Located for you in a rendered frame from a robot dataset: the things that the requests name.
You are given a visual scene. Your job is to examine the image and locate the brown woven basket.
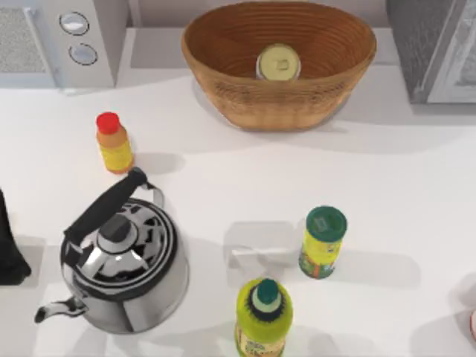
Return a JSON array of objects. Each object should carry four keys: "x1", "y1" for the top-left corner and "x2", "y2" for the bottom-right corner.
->
[{"x1": 181, "y1": 1, "x2": 378, "y2": 132}]

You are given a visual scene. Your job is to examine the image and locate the green lidded yellow can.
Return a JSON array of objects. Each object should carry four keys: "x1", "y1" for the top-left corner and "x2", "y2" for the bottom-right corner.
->
[{"x1": 299, "y1": 206, "x2": 348, "y2": 279}]

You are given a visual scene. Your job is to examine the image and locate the pale lidded can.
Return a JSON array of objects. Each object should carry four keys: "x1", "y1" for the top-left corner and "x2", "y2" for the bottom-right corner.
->
[{"x1": 255, "y1": 43, "x2": 301, "y2": 81}]

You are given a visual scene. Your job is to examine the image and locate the red capped yellow bottle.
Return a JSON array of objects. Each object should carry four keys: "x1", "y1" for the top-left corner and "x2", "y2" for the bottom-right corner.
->
[{"x1": 95, "y1": 112, "x2": 135, "y2": 175}]

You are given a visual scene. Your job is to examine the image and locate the shiny steel kettle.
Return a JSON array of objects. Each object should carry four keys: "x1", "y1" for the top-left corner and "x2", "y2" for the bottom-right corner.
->
[{"x1": 34, "y1": 167, "x2": 190, "y2": 334}]

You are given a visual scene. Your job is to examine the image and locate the green capped yellow bottle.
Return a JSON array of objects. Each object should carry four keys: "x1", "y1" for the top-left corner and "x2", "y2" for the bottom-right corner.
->
[{"x1": 234, "y1": 277, "x2": 294, "y2": 357}]

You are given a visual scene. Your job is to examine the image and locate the grey microwave knob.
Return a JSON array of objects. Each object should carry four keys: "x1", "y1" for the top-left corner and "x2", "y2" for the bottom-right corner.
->
[
  {"x1": 59, "y1": 11, "x2": 91, "y2": 36},
  {"x1": 68, "y1": 42, "x2": 99, "y2": 67}
]

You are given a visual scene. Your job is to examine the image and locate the pale microwave oven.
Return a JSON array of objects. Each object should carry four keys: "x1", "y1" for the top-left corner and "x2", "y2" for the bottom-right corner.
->
[{"x1": 0, "y1": 0, "x2": 130, "y2": 90}]

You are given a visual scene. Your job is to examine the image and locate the grey cabinet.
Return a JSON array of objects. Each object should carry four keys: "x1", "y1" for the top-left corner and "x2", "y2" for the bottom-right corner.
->
[{"x1": 385, "y1": 0, "x2": 476, "y2": 105}]

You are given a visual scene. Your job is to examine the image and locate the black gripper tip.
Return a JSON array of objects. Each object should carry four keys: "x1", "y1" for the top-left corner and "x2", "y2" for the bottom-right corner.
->
[{"x1": 0, "y1": 189, "x2": 32, "y2": 286}]

